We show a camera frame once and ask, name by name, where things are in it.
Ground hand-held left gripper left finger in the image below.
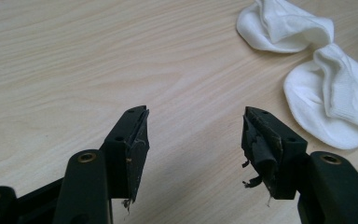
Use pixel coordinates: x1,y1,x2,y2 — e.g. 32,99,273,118
100,105,151,203

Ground white sock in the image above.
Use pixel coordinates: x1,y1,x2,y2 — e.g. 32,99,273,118
282,43,358,151
236,0,336,54

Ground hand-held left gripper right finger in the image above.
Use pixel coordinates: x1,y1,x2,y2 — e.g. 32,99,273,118
241,105,309,201

